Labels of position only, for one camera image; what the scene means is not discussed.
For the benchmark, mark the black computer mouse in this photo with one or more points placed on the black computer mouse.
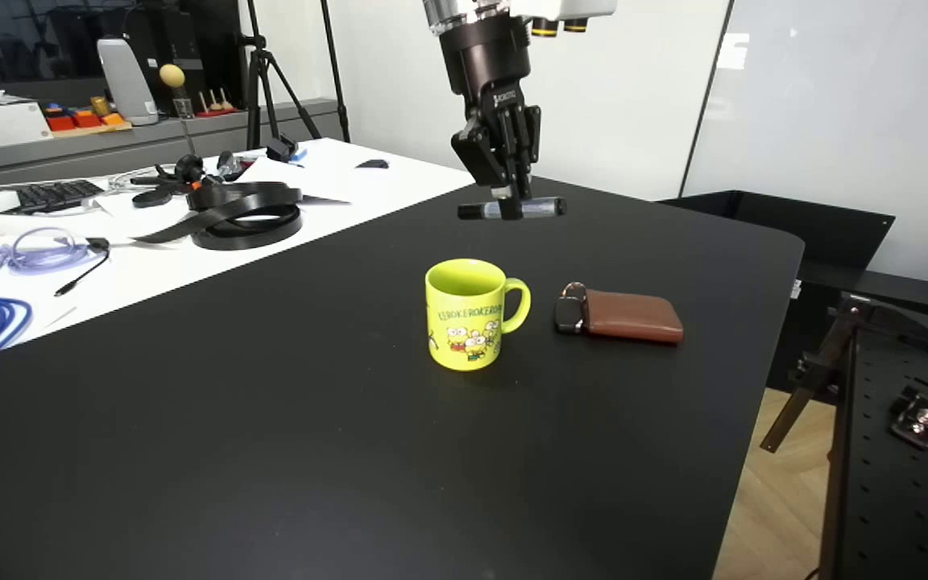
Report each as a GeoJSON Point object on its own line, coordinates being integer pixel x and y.
{"type": "Point", "coordinates": [371, 163]}

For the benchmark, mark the mini tripod with yellow ball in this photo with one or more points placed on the mini tripod with yellow ball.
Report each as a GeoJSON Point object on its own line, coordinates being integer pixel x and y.
{"type": "Point", "coordinates": [172, 76]}

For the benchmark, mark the black car key fob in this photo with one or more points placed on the black car key fob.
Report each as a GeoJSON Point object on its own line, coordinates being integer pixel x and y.
{"type": "Point", "coordinates": [567, 309]}

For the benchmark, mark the orange small parts tray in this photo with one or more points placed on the orange small parts tray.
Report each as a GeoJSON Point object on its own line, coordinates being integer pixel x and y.
{"type": "Point", "coordinates": [70, 121]}

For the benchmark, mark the tall black tripod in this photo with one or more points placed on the tall black tripod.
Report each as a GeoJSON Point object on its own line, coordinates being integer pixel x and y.
{"type": "Point", "coordinates": [258, 76]}

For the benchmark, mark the grey upright stand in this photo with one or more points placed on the grey upright stand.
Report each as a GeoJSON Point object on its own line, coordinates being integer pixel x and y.
{"type": "Point", "coordinates": [125, 81]}

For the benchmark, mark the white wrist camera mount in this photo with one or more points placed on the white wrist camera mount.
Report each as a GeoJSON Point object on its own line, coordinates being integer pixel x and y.
{"type": "Point", "coordinates": [572, 13]}

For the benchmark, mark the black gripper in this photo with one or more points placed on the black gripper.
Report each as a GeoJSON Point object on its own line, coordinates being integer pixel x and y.
{"type": "Point", "coordinates": [483, 58]}

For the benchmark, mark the white box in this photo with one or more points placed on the white box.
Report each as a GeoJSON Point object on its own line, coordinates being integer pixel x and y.
{"type": "Point", "coordinates": [2, 123]}

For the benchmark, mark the yellow-green cartoon mug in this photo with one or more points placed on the yellow-green cartoon mug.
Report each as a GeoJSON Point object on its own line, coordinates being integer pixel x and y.
{"type": "Point", "coordinates": [466, 322]}

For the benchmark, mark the black light stand pole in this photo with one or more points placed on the black light stand pole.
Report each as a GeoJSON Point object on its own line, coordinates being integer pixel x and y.
{"type": "Point", "coordinates": [334, 76]}

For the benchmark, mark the black and white marker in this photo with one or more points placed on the black and white marker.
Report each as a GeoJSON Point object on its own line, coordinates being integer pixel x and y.
{"type": "Point", "coordinates": [540, 206]}

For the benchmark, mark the brown leather key pouch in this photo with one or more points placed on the brown leather key pouch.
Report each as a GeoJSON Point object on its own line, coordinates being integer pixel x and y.
{"type": "Point", "coordinates": [635, 317]}

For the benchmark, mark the grey counter ledge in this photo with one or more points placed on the grey counter ledge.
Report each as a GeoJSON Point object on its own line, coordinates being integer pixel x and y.
{"type": "Point", "coordinates": [217, 125]}

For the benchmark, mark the black keyboard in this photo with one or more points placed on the black keyboard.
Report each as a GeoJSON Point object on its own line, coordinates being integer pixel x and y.
{"type": "Point", "coordinates": [49, 196]}

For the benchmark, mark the black perforated optical board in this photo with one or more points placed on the black perforated optical board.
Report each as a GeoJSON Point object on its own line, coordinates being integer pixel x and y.
{"type": "Point", "coordinates": [892, 505]}

